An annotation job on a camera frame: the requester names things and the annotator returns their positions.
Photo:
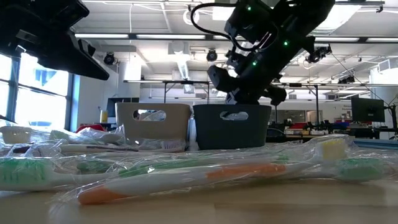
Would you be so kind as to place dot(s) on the cluttered workbench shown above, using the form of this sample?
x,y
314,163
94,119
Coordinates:
x,y
311,130

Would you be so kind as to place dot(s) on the black ceiling camera cluster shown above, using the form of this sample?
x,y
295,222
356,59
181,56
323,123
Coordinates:
x,y
317,55

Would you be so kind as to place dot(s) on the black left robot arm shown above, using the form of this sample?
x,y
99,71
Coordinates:
x,y
56,12

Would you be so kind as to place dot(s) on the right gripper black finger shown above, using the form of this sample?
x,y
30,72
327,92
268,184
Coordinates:
x,y
253,98
240,98

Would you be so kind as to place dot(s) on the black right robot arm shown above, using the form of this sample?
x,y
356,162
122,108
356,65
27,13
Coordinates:
x,y
295,18

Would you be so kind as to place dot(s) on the dark wall screen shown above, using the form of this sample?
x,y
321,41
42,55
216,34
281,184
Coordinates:
x,y
112,107

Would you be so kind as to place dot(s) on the red cloth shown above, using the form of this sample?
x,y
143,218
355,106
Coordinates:
x,y
90,128

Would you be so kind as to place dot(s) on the purple toothbrush in clear wrap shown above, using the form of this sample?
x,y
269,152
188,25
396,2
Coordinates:
x,y
172,145

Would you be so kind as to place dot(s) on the translucent white plastic bin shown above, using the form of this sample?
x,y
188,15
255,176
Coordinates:
x,y
191,133

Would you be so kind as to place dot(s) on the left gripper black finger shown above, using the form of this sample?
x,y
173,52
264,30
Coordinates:
x,y
77,67
77,49

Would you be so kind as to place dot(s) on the black desk monitor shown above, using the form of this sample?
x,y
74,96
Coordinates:
x,y
368,109

